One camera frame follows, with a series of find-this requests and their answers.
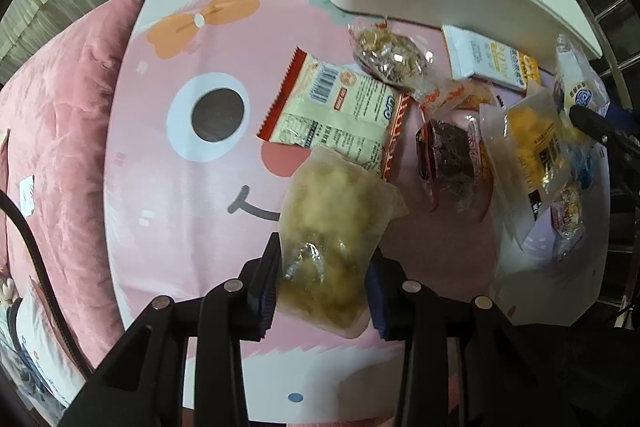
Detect pink quilted blanket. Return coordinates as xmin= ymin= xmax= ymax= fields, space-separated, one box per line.
xmin=1 ymin=0 xmax=145 ymax=366

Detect cartoon printed table cover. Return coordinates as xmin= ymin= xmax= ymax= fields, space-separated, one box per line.
xmin=104 ymin=0 xmax=610 ymax=324

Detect brown date clear packet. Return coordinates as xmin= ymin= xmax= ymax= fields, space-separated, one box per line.
xmin=419 ymin=79 xmax=496 ymax=116

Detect granola cluster clear packet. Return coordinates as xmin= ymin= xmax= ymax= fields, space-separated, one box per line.
xmin=348 ymin=22 xmax=431 ymax=91

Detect metal window grille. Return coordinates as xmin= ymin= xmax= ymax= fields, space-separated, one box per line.
xmin=578 ymin=0 xmax=639 ymax=329

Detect barcode red-edged snack packet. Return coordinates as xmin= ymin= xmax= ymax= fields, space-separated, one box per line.
xmin=257 ymin=49 xmax=409 ymax=179

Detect white orange snack box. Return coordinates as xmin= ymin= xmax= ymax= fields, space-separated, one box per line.
xmin=442 ymin=25 xmax=541 ymax=93

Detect dark brown cake packet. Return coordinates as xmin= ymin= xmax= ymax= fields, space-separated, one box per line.
xmin=416 ymin=109 xmax=494 ymax=222

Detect black cable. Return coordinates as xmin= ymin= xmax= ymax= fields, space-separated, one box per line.
xmin=0 ymin=188 xmax=94 ymax=377

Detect clear bag pale puffs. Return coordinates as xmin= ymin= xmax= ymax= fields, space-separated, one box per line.
xmin=278 ymin=147 xmax=408 ymax=339

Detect blue yellow snack packet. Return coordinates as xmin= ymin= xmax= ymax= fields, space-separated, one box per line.
xmin=553 ymin=34 xmax=610 ymax=187

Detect yellow puffs clear bag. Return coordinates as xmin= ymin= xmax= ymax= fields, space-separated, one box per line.
xmin=480 ymin=84 xmax=591 ymax=246

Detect dark nut cluster packet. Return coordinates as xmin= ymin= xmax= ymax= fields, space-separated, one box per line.
xmin=551 ymin=183 xmax=585 ymax=260

